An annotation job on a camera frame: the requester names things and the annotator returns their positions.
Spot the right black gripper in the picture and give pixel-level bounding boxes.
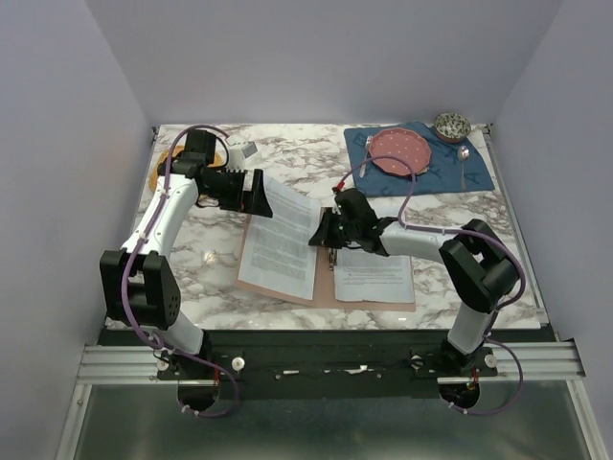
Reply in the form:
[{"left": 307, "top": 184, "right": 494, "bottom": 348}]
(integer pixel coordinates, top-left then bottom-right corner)
[{"left": 308, "top": 207, "right": 360, "bottom": 249}]

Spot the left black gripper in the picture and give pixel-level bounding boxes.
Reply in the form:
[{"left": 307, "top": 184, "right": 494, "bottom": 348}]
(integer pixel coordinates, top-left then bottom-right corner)
[{"left": 201, "top": 166, "right": 273, "bottom": 217}]

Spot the printed paper stack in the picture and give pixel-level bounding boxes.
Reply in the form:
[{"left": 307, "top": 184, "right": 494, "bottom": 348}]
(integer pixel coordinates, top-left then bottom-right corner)
[{"left": 333, "top": 249, "right": 415, "bottom": 304}]

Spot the printed paper sheet top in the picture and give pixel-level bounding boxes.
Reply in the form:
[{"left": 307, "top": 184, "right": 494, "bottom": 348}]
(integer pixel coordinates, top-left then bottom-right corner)
[{"left": 238, "top": 178, "right": 320, "bottom": 301}]

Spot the pink folder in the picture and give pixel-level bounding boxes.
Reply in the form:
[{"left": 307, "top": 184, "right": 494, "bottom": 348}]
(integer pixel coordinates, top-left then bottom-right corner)
[{"left": 237, "top": 230, "right": 416, "bottom": 312}]

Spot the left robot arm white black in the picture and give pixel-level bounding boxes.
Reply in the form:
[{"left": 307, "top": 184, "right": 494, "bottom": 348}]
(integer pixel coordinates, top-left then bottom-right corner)
[{"left": 100, "top": 125, "right": 273, "bottom": 379}]

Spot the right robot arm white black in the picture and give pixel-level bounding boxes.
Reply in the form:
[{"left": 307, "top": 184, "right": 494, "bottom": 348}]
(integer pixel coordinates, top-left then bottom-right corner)
[{"left": 308, "top": 188, "right": 526, "bottom": 376}]

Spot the metal folder clip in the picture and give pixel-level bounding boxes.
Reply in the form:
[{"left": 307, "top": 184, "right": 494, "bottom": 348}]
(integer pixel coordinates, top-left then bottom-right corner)
[{"left": 327, "top": 248, "right": 338, "bottom": 271}]

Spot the silver fork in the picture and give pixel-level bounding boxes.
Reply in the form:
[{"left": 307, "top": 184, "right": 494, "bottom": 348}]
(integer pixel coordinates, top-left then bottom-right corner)
[{"left": 359, "top": 135, "right": 373, "bottom": 178}]

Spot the orange woven mat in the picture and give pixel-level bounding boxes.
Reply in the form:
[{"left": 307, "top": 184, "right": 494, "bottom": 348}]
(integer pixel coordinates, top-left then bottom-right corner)
[{"left": 148, "top": 145, "right": 226, "bottom": 192}]

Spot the pink dotted plate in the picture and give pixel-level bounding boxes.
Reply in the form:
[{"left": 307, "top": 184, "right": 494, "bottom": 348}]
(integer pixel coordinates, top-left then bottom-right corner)
[{"left": 368, "top": 127, "right": 432, "bottom": 176}]

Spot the blue cloth placemat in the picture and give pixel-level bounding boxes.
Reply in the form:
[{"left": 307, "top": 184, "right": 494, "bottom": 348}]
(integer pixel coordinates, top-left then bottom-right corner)
[{"left": 344, "top": 122, "right": 495, "bottom": 197}]

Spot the silver spoon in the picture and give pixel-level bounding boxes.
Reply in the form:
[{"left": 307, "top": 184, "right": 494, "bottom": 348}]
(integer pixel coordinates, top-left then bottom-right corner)
[{"left": 457, "top": 145, "right": 470, "bottom": 191}]

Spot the floral patterned bowl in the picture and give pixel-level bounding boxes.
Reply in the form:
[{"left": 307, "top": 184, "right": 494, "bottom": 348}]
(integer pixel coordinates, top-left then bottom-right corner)
[{"left": 433, "top": 112, "right": 472, "bottom": 144}]

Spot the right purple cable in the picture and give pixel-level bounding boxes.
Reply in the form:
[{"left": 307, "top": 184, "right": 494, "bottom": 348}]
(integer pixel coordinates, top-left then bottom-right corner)
[{"left": 333, "top": 155, "right": 527, "bottom": 315}]

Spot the purple cable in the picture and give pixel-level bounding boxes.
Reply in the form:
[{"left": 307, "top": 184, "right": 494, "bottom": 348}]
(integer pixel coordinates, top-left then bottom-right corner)
[
  {"left": 333, "top": 155, "right": 527, "bottom": 315},
  {"left": 122, "top": 125, "right": 240, "bottom": 418}
]

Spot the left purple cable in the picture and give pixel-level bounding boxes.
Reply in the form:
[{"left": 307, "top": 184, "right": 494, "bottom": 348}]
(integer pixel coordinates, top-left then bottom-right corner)
[{"left": 122, "top": 125, "right": 240, "bottom": 418}]

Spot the black mounting base plate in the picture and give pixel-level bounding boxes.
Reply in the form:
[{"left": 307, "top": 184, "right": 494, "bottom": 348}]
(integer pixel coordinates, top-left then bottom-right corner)
[{"left": 157, "top": 331, "right": 497, "bottom": 401}]

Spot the aluminium rail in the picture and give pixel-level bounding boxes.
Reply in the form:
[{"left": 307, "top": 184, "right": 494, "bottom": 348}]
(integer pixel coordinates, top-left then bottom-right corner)
[{"left": 76, "top": 342, "right": 586, "bottom": 385}]

